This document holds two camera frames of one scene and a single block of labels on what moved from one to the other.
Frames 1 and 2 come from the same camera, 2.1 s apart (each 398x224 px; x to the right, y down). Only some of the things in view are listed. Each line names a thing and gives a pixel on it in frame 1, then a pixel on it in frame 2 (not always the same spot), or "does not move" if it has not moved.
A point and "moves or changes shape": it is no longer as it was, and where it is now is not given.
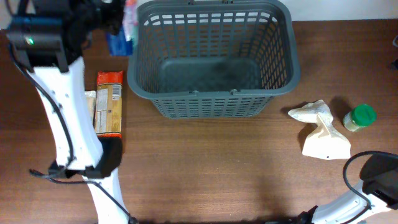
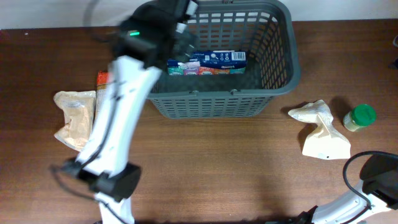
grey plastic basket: [212, 59] does not move
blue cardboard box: [118, 44] moves or changes shape
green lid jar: [360, 116] does not move
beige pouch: [324, 143] does not move
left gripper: [114, 25] -> [191, 43]
